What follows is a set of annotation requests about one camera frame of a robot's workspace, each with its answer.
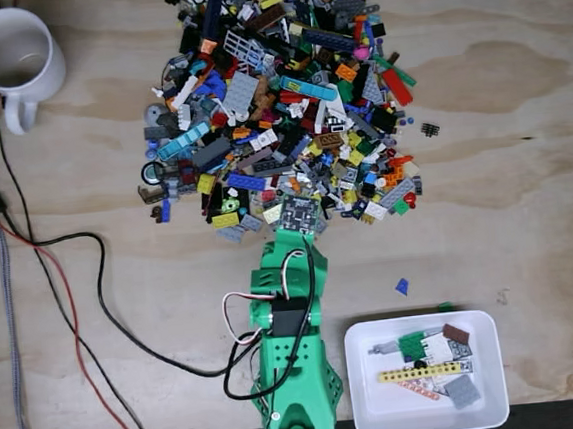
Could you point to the yellow Lego brick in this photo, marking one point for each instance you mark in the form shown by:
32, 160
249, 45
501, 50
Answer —
206, 182

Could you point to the turquoise Lego piece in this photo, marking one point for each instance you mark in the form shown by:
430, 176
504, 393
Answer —
183, 140

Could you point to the dark grey printed Lego tile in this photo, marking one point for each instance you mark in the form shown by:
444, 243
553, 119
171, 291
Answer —
460, 350

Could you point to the grey square Lego plate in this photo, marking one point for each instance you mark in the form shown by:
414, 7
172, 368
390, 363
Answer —
462, 391

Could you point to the red long Lego plate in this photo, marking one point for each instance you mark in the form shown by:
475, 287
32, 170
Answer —
398, 86

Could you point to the green round Lego piece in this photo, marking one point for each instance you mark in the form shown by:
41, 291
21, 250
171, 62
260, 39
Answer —
229, 206

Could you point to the grey round Lego piece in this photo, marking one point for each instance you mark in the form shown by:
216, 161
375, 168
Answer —
153, 113

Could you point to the salmon Technic beam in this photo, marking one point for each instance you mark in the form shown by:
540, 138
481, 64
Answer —
418, 390

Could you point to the green Lego plate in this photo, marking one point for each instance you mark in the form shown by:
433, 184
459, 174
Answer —
411, 346

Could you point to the light grey Lego axle piece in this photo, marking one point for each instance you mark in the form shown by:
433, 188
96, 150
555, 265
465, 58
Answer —
384, 349

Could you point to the navy long Lego piece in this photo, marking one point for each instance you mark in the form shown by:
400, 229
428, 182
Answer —
212, 12

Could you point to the brown transparent Lego piece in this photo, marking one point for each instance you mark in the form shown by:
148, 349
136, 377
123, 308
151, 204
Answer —
148, 194

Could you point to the light blue long Lego piece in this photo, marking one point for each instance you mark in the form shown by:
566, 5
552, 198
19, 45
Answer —
308, 88

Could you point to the black grille Lego piece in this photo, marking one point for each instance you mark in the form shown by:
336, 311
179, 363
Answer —
429, 129

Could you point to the orange Lego brick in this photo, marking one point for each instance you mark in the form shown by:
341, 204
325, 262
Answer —
347, 72

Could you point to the pink Lego ball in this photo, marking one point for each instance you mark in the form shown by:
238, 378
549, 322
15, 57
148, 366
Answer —
362, 53

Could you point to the white small Lego plate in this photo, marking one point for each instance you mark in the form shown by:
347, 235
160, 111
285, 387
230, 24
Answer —
375, 210

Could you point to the dark blue long Lego plate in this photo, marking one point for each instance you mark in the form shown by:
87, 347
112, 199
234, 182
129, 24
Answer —
329, 39

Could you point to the white plastic bin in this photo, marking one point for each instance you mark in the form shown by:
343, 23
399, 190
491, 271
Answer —
383, 407

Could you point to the small blue Lego bar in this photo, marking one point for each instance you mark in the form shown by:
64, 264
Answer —
167, 211

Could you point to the pale yellow Lego plate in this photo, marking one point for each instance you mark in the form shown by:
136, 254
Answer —
271, 214

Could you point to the dark grey Lego brick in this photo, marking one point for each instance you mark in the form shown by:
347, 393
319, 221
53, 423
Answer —
211, 152

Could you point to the tan brown Lego brick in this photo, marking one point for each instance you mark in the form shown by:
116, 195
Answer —
329, 140

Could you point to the yellow Technic beam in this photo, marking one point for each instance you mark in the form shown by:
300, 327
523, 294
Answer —
421, 373

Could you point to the dark grey Lego plate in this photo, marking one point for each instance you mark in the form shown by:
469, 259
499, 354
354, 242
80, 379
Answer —
348, 3

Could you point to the black Lego tyre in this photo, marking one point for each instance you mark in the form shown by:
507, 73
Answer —
151, 172

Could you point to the small grey Lego plate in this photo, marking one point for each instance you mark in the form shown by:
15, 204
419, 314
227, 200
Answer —
251, 222

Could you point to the white ceramic mug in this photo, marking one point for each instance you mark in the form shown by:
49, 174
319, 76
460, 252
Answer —
16, 52

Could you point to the blue wedge Lego piece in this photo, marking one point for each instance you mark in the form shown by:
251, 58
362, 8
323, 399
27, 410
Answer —
402, 287

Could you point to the white Lego brick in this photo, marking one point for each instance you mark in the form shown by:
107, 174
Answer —
264, 139

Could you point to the large grey Lego plate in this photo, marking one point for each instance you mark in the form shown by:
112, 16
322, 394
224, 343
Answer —
240, 93

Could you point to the small green Lego piece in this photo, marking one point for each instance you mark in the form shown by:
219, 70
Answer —
445, 306

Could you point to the white Lego lattice piece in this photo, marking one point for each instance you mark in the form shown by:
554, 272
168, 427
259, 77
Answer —
242, 48

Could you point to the black camera circuit board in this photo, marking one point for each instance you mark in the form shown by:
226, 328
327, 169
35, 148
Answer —
299, 216

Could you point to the grey long Lego plate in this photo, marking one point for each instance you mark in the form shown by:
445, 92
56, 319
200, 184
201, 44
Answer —
396, 194

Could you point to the dark brown Lego brick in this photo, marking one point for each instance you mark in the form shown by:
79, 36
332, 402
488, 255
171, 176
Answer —
267, 19

